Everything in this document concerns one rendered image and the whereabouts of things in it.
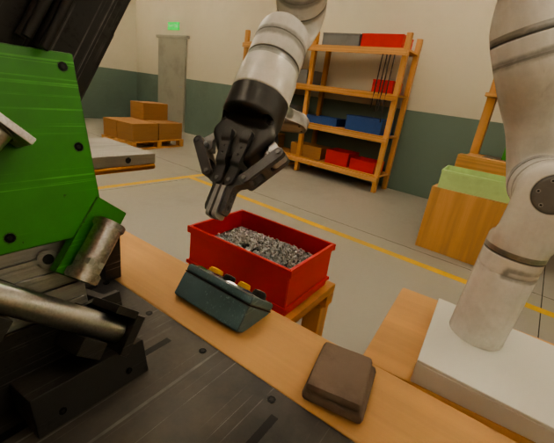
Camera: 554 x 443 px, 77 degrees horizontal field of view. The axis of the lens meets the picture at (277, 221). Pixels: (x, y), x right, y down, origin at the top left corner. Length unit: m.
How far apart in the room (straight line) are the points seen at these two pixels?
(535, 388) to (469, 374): 0.10
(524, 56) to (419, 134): 5.26
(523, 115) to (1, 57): 0.68
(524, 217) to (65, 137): 0.64
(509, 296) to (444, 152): 5.15
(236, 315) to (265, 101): 0.33
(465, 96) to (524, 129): 5.09
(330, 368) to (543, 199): 0.39
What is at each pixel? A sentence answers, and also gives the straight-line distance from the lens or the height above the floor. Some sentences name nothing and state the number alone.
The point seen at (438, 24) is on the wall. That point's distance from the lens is 6.02.
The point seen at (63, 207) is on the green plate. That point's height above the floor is 1.11.
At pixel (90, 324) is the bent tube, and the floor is 0.99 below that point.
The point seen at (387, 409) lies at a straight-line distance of 0.53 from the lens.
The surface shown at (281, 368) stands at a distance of 0.53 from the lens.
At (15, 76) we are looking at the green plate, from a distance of 0.47.
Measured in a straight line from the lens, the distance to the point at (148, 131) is 6.68.
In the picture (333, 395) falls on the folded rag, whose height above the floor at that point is 0.93.
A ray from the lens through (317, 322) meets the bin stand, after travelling 0.98.
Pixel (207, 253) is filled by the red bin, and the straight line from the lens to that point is 0.88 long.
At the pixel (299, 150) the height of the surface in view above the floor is 0.35.
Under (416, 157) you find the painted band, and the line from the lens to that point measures 5.89.
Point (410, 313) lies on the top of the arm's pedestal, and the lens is 0.84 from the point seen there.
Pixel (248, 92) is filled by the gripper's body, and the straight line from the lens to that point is 0.42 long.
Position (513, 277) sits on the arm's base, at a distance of 0.68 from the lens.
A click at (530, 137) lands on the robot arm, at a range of 0.69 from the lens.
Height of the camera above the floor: 1.26
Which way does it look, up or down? 20 degrees down
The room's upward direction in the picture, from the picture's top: 8 degrees clockwise
